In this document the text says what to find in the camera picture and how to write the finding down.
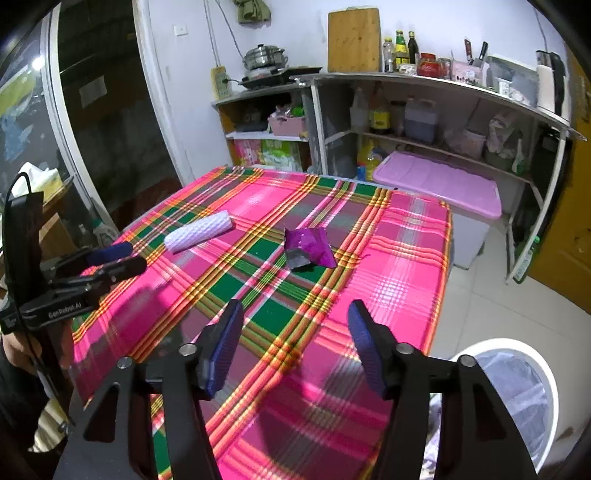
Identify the white round trash bin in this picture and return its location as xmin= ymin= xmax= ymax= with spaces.
xmin=427 ymin=337 xmax=561 ymax=480

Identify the metal kitchen shelf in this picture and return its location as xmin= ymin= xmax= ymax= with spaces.
xmin=294 ymin=71 xmax=588 ymax=285

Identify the person left hand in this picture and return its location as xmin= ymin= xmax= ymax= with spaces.
xmin=1 ymin=320 xmax=74 ymax=374

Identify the lying purple foam net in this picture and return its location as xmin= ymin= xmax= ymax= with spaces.
xmin=164 ymin=211 xmax=233 ymax=254

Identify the purple foil wrapper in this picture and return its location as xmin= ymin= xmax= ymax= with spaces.
xmin=284 ymin=227 xmax=337 ymax=270

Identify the pink plaid tablecloth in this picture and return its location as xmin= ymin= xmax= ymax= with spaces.
xmin=72 ymin=167 xmax=452 ymax=479

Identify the pink lid storage box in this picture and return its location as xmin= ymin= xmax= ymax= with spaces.
xmin=373 ymin=151 xmax=502 ymax=270

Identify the wooden door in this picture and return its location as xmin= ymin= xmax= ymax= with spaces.
xmin=530 ymin=54 xmax=590 ymax=312

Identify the wooden side shelf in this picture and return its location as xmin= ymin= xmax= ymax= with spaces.
xmin=212 ymin=84 xmax=321 ymax=173

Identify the yellow power strip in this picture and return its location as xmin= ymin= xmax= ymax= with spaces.
xmin=211 ymin=66 xmax=232 ymax=100

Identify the pink basket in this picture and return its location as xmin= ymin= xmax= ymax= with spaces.
xmin=269 ymin=115 xmax=308 ymax=137

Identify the purple jug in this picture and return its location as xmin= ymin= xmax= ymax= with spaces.
xmin=404 ymin=98 xmax=439 ymax=144

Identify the induction cooker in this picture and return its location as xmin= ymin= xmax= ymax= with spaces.
xmin=238 ymin=67 xmax=322 ymax=90

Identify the steel pot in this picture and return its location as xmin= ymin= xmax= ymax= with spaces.
xmin=243 ymin=44 xmax=288 ymax=71

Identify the red jar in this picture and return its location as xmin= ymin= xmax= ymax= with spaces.
xmin=417 ymin=52 xmax=440 ymax=78

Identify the hanging green cloth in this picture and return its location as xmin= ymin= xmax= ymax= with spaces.
xmin=232 ymin=0 xmax=271 ymax=25

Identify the green oil bottle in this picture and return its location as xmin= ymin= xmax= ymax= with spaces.
xmin=394 ymin=30 xmax=410 ymax=71

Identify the dark sauce bottle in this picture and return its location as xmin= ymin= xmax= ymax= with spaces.
xmin=408 ymin=31 xmax=420 ymax=64

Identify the wooden cutting board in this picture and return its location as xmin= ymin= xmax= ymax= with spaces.
xmin=328 ymin=8 xmax=382 ymax=73

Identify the white black kettle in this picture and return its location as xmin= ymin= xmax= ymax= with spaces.
xmin=536 ymin=50 xmax=566 ymax=116

